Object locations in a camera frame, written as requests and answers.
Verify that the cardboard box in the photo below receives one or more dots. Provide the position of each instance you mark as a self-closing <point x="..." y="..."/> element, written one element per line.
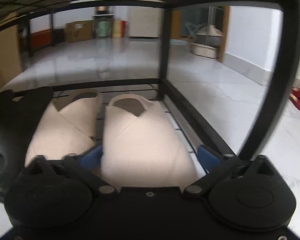
<point x="78" y="31"/>

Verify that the beige crossover slipper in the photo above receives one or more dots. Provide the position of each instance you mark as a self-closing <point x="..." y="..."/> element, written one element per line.
<point x="141" y="147"/>
<point x="68" y="126"/>

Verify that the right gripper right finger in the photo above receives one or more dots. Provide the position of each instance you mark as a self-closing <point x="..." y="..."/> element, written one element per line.
<point x="217" y="167"/>

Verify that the beige plastic basin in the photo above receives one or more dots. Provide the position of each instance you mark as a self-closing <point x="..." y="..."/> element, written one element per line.
<point x="206" y="42"/>

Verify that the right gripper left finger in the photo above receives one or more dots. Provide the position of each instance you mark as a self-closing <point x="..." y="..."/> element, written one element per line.
<point x="83" y="168"/>

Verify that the right black slide sandal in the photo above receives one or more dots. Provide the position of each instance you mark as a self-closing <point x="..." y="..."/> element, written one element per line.
<point x="18" y="123"/>

